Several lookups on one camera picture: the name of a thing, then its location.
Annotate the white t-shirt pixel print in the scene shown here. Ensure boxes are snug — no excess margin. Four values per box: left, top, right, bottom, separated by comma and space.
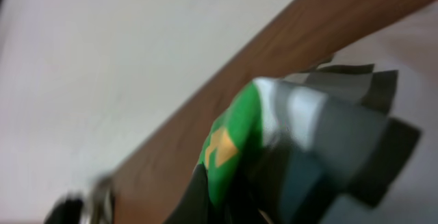
198, 60, 421, 223

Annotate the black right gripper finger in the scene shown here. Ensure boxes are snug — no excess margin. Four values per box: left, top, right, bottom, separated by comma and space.
164, 164, 210, 224

